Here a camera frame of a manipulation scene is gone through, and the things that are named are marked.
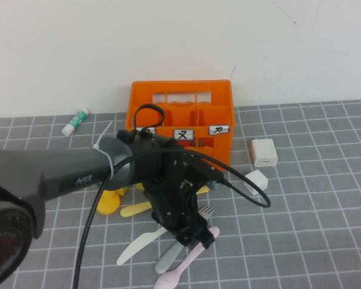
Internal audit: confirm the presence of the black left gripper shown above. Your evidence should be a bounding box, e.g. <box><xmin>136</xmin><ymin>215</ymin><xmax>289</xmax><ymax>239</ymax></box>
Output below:
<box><xmin>143</xmin><ymin>177</ymin><xmax>216</xmax><ymax>250</ymax></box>

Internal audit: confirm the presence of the pink plastic spoon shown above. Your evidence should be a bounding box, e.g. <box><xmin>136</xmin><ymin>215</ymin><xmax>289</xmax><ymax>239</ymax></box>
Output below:
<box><xmin>153</xmin><ymin>226</ymin><xmax>221</xmax><ymax>289</ymax></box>

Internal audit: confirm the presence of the white plastic knife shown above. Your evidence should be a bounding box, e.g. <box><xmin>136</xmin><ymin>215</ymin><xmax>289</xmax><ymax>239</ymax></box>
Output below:
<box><xmin>116</xmin><ymin>226</ymin><xmax>169</xmax><ymax>266</ymax></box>

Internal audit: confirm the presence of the yellow plastic knife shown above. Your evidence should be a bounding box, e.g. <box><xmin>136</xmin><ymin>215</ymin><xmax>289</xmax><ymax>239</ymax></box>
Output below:
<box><xmin>119</xmin><ymin>185</ymin><xmax>211</xmax><ymax>218</ymax></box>

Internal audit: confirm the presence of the orange plastic cutlery holder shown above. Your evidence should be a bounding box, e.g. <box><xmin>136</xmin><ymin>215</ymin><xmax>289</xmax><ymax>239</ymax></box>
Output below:
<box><xmin>125</xmin><ymin>79</ymin><xmax>237</xmax><ymax>170</ymax></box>

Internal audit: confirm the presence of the white foam cube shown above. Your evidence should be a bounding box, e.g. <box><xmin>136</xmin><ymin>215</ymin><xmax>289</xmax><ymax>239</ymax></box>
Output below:
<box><xmin>242</xmin><ymin>169</ymin><xmax>269</xmax><ymax>196</ymax></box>

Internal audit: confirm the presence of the grey checked table mat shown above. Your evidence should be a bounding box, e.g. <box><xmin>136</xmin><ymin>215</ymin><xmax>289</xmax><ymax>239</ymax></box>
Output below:
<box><xmin>0</xmin><ymin>99</ymin><xmax>361</xmax><ymax>289</ymax></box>

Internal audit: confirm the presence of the yellow rubber duck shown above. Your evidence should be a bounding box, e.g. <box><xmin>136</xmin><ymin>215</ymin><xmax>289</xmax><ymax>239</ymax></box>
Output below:
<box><xmin>96</xmin><ymin>190</ymin><xmax>121</xmax><ymax>215</ymax></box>

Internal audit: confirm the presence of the white USB charger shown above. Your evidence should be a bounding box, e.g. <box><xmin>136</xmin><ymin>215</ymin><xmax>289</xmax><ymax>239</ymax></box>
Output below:
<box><xmin>249</xmin><ymin>137</ymin><xmax>279</xmax><ymax>168</ymax></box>

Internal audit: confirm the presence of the white zip tie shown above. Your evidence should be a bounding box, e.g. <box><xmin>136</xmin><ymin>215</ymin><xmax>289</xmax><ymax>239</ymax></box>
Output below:
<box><xmin>93</xmin><ymin>121</ymin><xmax>115</xmax><ymax>181</ymax></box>

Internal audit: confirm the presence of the white green glue stick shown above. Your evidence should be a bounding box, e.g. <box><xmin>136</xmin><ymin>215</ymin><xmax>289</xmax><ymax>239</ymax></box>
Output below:
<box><xmin>61</xmin><ymin>107</ymin><xmax>91</xmax><ymax>137</ymax></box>

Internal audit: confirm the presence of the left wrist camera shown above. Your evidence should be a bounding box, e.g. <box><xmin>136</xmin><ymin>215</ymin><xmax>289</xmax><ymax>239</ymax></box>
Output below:
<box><xmin>165</xmin><ymin>149</ymin><xmax>226</xmax><ymax>191</ymax></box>

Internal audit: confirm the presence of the black strap loop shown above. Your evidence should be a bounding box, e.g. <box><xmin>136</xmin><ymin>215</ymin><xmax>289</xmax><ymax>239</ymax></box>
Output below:
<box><xmin>133</xmin><ymin>104</ymin><xmax>165</xmax><ymax>133</ymax></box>

